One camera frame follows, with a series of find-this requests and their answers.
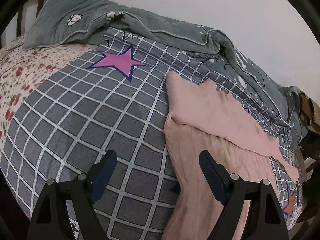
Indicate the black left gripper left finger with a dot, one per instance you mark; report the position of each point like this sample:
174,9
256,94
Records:
50,219

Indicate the pink knitted garment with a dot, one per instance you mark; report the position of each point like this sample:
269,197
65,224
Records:
202,118

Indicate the brown patterned cloth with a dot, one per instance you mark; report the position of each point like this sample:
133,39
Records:
309,113

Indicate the grey checked star blanket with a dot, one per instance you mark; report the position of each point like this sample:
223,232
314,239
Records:
114,97

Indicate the floral bed sheet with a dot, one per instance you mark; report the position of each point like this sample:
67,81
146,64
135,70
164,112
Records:
23,71

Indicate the grey-green fleece blanket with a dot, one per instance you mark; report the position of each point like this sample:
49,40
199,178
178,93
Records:
65,21

